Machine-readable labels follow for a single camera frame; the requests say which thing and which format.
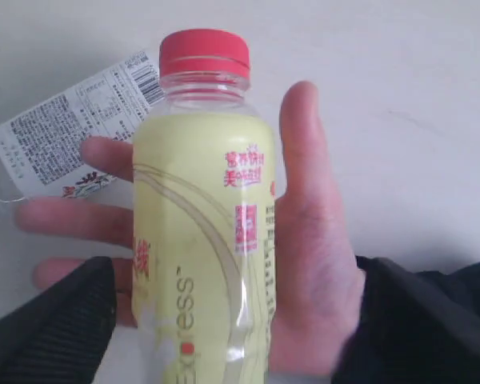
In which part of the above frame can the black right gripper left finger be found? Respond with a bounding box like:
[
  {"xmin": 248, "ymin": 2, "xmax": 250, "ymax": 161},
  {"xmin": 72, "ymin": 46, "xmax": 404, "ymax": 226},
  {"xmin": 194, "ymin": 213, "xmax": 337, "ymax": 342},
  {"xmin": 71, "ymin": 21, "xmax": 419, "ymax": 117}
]
[{"xmin": 0, "ymin": 257, "xmax": 117, "ymax": 383}]

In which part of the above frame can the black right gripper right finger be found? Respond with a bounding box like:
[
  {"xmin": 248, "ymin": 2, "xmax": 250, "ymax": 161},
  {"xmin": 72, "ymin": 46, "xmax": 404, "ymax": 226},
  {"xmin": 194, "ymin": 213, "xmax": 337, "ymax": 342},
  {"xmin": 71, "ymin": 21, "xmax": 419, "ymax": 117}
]
[{"xmin": 330, "ymin": 258, "xmax": 480, "ymax": 384}]

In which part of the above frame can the yellow bottle red cap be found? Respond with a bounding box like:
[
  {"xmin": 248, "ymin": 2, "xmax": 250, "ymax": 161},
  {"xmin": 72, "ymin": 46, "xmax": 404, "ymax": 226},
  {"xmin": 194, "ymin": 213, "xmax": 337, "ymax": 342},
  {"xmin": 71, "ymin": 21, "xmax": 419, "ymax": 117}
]
[{"xmin": 132, "ymin": 29, "xmax": 276, "ymax": 383}]

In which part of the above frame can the black sleeved forearm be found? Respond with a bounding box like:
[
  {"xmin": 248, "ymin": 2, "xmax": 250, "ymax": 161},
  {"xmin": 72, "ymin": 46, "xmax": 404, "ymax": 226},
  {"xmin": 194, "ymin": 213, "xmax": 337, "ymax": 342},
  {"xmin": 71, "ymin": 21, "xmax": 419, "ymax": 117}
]
[{"xmin": 356, "ymin": 256, "xmax": 480, "ymax": 322}]

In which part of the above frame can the white floral label bottle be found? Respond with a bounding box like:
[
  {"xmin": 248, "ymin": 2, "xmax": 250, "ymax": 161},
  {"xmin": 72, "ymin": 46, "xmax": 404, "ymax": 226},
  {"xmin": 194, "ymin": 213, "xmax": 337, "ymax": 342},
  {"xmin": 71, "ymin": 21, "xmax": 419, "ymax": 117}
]
[{"xmin": 0, "ymin": 50, "xmax": 163, "ymax": 219}]

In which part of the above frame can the person's open bare hand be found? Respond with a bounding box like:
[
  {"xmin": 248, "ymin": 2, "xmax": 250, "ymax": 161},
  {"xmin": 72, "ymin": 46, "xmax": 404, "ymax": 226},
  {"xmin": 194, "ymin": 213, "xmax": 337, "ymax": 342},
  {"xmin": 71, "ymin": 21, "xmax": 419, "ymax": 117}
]
[{"xmin": 14, "ymin": 81, "xmax": 365, "ymax": 384}]

